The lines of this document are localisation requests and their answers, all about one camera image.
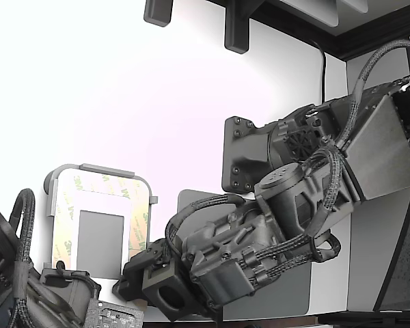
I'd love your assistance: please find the thin black wall cable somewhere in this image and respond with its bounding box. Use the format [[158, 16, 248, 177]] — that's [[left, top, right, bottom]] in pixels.
[[309, 39, 328, 103]]

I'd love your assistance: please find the dark speckled slanted panel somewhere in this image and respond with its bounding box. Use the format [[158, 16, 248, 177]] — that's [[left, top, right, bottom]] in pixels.
[[372, 184, 410, 312]]

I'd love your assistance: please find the tan printed adhesive liner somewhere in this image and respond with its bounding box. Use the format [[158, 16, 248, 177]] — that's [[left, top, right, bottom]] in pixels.
[[53, 174, 150, 271]]

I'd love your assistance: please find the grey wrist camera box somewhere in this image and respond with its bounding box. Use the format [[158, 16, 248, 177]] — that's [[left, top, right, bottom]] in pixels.
[[141, 261, 191, 323]]

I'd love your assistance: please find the grey rubber mat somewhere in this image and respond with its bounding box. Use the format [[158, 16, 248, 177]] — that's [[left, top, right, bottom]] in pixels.
[[176, 189, 312, 317]]

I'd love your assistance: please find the grey perforated circuit board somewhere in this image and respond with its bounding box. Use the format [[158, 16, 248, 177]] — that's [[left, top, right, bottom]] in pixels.
[[85, 299, 145, 328]]

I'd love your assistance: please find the braided cable bundle under arm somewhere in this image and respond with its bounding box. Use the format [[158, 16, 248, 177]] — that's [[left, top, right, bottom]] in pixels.
[[245, 150, 342, 274]]

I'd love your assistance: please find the braided cable on idle arm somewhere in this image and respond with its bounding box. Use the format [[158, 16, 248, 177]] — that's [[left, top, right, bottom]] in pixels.
[[9, 187, 37, 301]]

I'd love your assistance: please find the small black bracket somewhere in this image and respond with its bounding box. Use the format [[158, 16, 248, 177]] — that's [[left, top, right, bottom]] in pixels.
[[143, 0, 174, 27]]

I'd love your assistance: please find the braided cable bundle to gripper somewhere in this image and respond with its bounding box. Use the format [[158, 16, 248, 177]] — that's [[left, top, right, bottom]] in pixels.
[[164, 193, 247, 264]]

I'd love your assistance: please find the tall black bracket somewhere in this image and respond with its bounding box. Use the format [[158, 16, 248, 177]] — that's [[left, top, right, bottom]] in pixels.
[[223, 0, 251, 55]]

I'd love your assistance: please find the long braided arm cable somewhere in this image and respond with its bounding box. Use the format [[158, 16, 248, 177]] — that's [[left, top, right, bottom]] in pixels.
[[336, 38, 410, 151]]

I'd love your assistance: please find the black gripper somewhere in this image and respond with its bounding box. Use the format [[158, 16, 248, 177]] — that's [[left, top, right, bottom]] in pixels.
[[111, 238, 179, 303]]

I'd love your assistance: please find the black idle gripper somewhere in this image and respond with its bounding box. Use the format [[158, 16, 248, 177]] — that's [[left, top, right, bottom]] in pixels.
[[39, 267, 103, 318]]

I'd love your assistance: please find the black overhead frame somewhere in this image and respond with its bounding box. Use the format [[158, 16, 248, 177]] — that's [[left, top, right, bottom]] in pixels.
[[208, 0, 410, 62]]

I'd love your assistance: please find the grey fixture with black legs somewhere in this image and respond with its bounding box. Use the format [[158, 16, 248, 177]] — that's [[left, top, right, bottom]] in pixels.
[[42, 163, 159, 279]]

